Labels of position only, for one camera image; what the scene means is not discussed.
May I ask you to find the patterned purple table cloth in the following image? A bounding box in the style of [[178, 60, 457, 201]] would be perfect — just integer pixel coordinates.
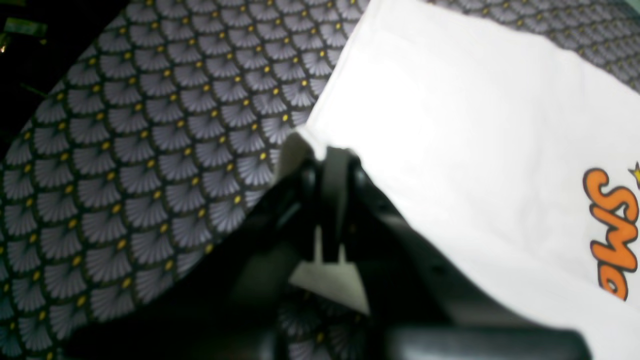
[[0, 0, 640, 360]]

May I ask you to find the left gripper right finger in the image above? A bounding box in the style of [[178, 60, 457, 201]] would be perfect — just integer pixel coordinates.
[[345, 155, 591, 360]]

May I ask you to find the white printed T-shirt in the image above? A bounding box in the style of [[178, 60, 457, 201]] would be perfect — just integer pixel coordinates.
[[275, 0, 640, 360]]

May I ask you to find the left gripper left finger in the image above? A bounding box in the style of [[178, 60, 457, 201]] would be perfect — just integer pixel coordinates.
[[65, 161, 318, 360]]

